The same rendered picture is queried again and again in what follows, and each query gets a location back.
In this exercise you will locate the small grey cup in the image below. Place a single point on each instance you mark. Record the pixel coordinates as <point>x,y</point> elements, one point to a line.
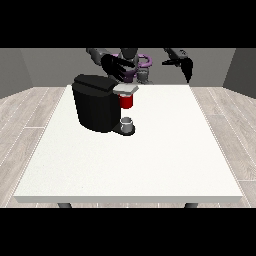
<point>127,124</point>

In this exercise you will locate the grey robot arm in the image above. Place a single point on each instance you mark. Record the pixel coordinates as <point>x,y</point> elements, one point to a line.
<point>95,54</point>
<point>176,53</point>

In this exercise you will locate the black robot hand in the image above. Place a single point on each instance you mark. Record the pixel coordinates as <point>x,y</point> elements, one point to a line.
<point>113,66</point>
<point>187,67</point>

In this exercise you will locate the dark table leg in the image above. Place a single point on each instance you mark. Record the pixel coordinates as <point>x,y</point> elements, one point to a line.
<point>191,205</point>
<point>64,205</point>

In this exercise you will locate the black coffee machine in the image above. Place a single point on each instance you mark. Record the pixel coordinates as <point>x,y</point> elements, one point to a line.
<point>95,106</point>

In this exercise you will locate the red pod holder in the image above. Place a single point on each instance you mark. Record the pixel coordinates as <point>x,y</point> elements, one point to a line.
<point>126,101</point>

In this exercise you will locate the grey robot trunk purple rings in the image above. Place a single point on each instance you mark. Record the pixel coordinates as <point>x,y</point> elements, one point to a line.
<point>144,63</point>

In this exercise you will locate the pale grey machine lid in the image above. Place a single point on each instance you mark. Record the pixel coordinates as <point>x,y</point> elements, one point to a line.
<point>126,88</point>

